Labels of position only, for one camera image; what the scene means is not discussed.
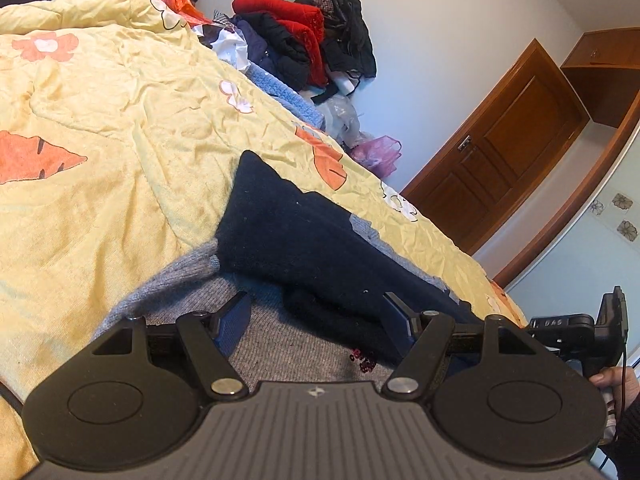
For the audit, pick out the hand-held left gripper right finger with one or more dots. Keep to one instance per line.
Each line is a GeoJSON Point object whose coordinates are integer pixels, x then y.
{"type": "Point", "coordinates": [398, 322]}

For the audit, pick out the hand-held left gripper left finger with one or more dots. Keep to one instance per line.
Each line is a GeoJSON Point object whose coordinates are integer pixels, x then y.
{"type": "Point", "coordinates": [235, 322]}

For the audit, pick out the grey and navy knit sweater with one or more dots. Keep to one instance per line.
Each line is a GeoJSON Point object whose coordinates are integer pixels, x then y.
{"type": "Point", "coordinates": [300, 240]}

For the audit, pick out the person's right forearm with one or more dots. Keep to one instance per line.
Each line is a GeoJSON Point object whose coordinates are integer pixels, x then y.
{"type": "Point", "coordinates": [631, 442]}

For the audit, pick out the person's right hand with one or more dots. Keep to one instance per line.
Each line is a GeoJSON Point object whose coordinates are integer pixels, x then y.
{"type": "Point", "coordinates": [616, 382]}

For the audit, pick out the pale wardrobe sliding door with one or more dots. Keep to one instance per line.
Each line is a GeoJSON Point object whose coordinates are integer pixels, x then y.
{"type": "Point", "coordinates": [565, 260]}

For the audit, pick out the flower sticker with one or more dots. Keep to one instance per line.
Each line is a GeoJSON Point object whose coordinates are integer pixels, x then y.
{"type": "Point", "coordinates": [597, 207]}
{"type": "Point", "coordinates": [623, 201]}
{"type": "Point", "coordinates": [626, 231]}

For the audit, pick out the pink plastic bag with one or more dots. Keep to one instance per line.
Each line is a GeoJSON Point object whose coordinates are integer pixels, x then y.
{"type": "Point", "coordinates": [380, 156]}

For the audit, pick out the brown wooden door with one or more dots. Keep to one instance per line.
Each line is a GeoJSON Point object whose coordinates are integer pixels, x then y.
{"type": "Point", "coordinates": [500, 150]}

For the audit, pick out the clear plastic bag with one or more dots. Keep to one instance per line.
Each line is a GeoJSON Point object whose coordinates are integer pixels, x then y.
{"type": "Point", "coordinates": [340, 116]}

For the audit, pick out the light blue knit garment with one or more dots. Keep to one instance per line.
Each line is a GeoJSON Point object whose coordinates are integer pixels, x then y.
{"type": "Point", "coordinates": [285, 96]}

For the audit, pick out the brown wooden cabinet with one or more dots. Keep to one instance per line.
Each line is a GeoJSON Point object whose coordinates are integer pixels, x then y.
{"type": "Point", "coordinates": [607, 95]}

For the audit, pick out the yellow floral blanket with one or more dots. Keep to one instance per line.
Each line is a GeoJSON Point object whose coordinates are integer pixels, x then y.
{"type": "Point", "coordinates": [125, 110]}

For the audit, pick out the navy garment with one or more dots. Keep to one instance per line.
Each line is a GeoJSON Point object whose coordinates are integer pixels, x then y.
{"type": "Point", "coordinates": [280, 55]}

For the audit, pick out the white and dark printed cloth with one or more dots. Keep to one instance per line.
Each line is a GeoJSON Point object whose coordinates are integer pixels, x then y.
{"type": "Point", "coordinates": [227, 46]}

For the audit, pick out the black garment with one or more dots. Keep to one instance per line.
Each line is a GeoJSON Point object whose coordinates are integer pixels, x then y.
{"type": "Point", "coordinates": [350, 45]}

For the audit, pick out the red garment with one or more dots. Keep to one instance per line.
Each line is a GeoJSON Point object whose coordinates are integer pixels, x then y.
{"type": "Point", "coordinates": [295, 15]}

